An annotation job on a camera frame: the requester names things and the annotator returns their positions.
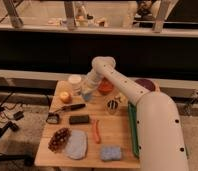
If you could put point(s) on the blue grey gripper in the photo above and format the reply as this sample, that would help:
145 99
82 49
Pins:
87 97

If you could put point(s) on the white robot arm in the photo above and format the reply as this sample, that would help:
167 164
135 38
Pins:
160 137

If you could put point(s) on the clear plastic cup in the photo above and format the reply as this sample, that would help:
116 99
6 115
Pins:
75 81

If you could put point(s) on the small metal cup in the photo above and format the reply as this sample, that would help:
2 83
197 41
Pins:
112 106

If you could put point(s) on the orange bowl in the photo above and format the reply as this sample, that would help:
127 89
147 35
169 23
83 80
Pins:
105 87

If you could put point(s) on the yellow round fruit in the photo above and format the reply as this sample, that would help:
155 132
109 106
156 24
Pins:
65 97

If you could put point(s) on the black rectangular block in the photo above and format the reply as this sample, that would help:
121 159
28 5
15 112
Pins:
79 119

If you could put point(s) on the orange carrot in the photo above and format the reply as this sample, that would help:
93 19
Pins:
95 131

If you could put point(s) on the yellow banana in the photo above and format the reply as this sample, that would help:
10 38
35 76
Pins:
120 98

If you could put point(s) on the small black box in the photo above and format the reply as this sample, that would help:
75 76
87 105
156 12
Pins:
53 118

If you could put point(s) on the green plastic tray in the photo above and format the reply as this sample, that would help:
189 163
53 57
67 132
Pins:
133 128

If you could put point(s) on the brown pine cone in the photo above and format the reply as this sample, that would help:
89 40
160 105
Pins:
59 139

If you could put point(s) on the blue sponge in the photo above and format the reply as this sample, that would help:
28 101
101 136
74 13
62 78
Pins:
110 153

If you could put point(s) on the dark red plate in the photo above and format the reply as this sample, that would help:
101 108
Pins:
146 84

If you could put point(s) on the black handled kitchen knife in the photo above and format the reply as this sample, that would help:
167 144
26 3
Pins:
71 107

